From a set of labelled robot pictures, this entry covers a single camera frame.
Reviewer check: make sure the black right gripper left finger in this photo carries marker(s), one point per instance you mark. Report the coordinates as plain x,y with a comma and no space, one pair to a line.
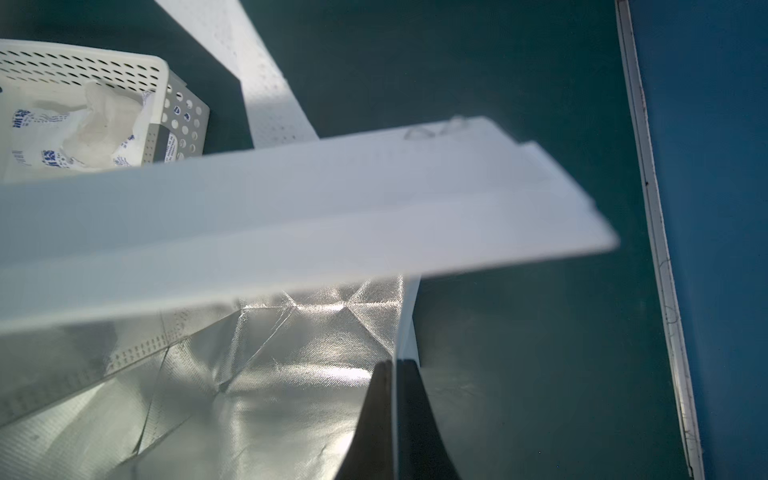
370,454

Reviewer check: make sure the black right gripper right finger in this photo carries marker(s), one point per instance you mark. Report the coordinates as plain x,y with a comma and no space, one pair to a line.
421,453

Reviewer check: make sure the white insulated delivery bag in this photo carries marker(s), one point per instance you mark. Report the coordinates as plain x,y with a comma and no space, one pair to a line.
221,316

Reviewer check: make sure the white ice pack blue print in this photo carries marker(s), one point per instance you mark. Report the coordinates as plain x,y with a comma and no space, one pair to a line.
43,140

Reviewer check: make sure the white perforated plastic basket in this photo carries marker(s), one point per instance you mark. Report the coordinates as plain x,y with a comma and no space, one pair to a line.
59,72

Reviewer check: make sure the aluminium right table rail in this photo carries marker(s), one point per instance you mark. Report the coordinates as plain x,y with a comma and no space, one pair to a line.
668,298

